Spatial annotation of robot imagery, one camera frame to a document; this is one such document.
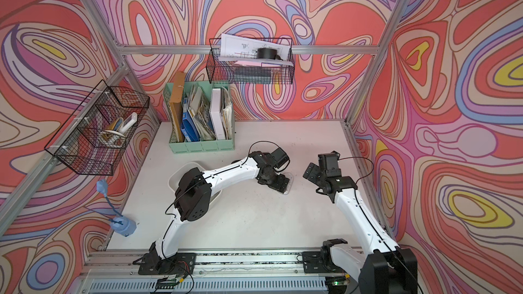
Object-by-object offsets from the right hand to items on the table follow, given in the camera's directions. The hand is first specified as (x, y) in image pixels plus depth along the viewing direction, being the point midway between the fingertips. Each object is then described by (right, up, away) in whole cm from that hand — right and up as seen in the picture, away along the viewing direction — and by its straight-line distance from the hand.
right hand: (315, 178), depth 84 cm
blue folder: (-57, +22, +12) cm, 63 cm away
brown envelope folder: (-59, +30, +1) cm, 66 cm away
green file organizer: (-52, +27, +10) cm, 59 cm away
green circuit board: (-57, -36, -12) cm, 68 cm away
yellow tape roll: (-78, +22, -9) cm, 81 cm away
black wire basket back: (-40, +51, +17) cm, 67 cm away
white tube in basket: (-72, +23, -9) cm, 76 cm away
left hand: (-14, -5, +4) cm, 15 cm away
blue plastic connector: (-75, -16, -8) cm, 77 cm away
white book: (-43, +29, +5) cm, 52 cm away
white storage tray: (-62, +2, +8) cm, 62 cm away
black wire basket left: (-85, +17, -9) cm, 88 cm away
